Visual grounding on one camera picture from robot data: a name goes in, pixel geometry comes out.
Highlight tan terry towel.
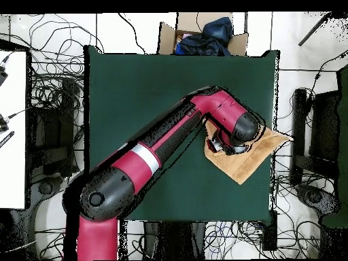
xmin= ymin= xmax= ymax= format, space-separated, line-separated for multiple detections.
xmin=203 ymin=118 xmax=294 ymax=186

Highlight black flat strip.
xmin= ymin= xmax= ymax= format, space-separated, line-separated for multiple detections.
xmin=0 ymin=130 xmax=15 ymax=149

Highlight dark green table cloth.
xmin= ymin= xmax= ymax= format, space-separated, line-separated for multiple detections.
xmin=84 ymin=44 xmax=279 ymax=222

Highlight dark blue clothes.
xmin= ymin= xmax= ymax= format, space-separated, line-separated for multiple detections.
xmin=175 ymin=16 xmax=234 ymax=56

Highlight black rectangular block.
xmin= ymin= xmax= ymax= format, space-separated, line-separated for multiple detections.
xmin=262 ymin=209 xmax=279 ymax=251

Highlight cardboard box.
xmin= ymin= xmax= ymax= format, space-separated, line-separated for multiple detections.
xmin=157 ymin=12 xmax=249 ymax=56

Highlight dark chair base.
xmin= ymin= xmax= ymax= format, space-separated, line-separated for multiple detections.
xmin=296 ymin=184 xmax=339 ymax=215

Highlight green covered table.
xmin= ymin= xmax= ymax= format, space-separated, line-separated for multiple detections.
xmin=320 ymin=65 xmax=348 ymax=229

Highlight black rod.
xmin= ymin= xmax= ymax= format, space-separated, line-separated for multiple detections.
xmin=298 ymin=12 xmax=334 ymax=47

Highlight grey chair base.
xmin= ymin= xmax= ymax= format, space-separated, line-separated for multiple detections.
xmin=29 ymin=175 xmax=66 ymax=213

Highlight white desk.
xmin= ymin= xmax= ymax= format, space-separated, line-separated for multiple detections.
xmin=0 ymin=50 xmax=28 ymax=210

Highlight blue cable bundle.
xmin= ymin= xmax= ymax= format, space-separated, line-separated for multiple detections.
xmin=203 ymin=220 xmax=262 ymax=258

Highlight black metal frame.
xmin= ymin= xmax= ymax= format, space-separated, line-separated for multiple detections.
xmin=289 ymin=88 xmax=341 ymax=186
xmin=27 ymin=77 xmax=80 ymax=177

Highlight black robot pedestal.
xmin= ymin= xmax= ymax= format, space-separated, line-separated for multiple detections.
xmin=143 ymin=220 xmax=207 ymax=260

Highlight single black cable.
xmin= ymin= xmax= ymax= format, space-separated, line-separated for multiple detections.
xmin=118 ymin=12 xmax=147 ymax=54

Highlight black camera device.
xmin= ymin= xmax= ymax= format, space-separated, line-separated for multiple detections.
xmin=0 ymin=114 xmax=10 ymax=133
xmin=0 ymin=55 xmax=10 ymax=86

